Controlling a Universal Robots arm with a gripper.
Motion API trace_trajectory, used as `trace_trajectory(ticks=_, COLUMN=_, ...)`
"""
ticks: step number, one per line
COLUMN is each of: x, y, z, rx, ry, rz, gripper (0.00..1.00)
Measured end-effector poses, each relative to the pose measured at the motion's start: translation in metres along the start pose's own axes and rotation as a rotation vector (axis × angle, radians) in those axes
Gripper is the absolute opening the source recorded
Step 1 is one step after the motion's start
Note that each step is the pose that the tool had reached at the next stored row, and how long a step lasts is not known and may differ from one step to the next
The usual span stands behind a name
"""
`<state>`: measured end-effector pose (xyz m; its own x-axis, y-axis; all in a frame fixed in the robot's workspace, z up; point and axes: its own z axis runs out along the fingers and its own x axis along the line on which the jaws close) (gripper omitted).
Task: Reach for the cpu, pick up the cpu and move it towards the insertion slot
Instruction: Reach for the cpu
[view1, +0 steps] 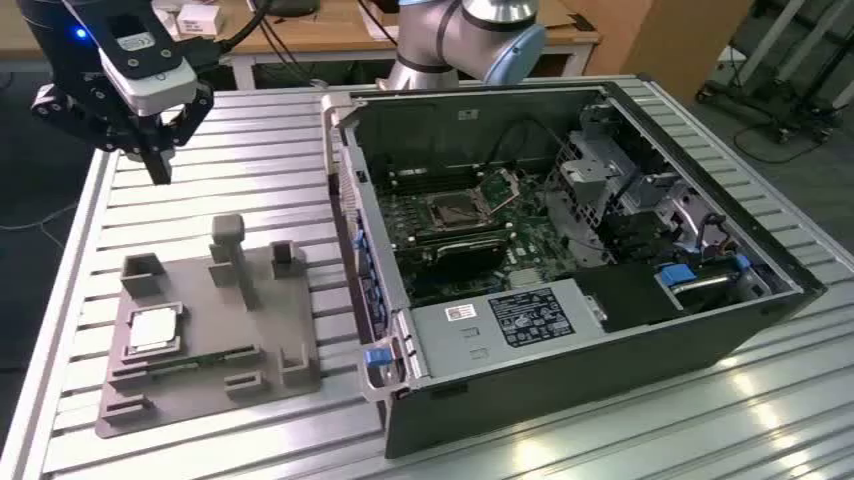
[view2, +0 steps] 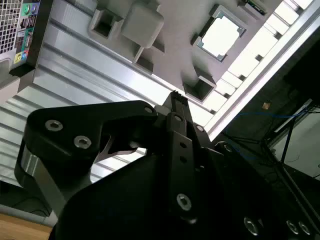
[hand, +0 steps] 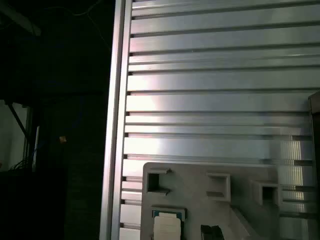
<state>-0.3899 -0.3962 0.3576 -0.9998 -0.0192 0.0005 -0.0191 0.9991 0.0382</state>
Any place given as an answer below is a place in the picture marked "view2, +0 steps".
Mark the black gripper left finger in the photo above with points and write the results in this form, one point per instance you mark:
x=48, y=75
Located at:
x=75, y=120

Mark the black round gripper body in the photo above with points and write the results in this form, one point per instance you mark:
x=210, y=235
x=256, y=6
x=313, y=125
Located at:
x=130, y=200

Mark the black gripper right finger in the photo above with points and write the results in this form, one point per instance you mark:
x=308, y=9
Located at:
x=201, y=140

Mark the silver square CPU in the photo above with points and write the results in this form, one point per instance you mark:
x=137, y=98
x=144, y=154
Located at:
x=220, y=35

